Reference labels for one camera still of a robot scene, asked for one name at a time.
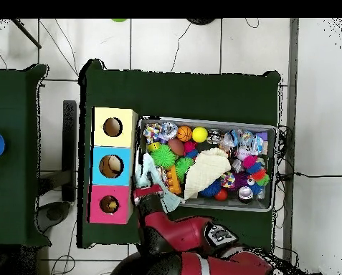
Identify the mint green cloth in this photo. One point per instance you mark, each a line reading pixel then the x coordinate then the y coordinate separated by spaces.
pixel 147 172

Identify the yellow plush toy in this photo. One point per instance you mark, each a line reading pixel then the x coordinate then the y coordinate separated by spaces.
pixel 109 204

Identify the cream yellow cloth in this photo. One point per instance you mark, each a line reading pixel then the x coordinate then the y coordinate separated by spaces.
pixel 208 169

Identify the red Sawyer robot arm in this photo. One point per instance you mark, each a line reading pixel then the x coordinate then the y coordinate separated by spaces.
pixel 182 235

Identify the wooden box with three holes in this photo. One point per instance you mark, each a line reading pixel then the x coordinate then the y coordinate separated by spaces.
pixel 112 149

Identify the clear mesh bin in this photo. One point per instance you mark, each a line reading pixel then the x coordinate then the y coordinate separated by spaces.
pixel 239 123

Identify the orange yellow plastic toy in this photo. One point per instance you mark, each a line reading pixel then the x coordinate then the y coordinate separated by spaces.
pixel 174 182

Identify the green spiky ball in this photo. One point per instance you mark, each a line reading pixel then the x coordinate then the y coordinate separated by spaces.
pixel 163 156
pixel 184 166

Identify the brown toy football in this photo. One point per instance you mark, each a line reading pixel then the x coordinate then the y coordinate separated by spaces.
pixel 176 146

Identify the colourful crinkled packet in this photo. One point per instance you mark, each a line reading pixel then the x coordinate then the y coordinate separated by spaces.
pixel 152 133

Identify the bright orange mini basketball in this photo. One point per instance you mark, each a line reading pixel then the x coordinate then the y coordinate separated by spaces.
pixel 184 133

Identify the small red ball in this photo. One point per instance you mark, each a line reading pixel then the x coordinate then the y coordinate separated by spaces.
pixel 221 195

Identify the yellow ball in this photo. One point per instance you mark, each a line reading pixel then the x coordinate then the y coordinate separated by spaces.
pixel 200 134

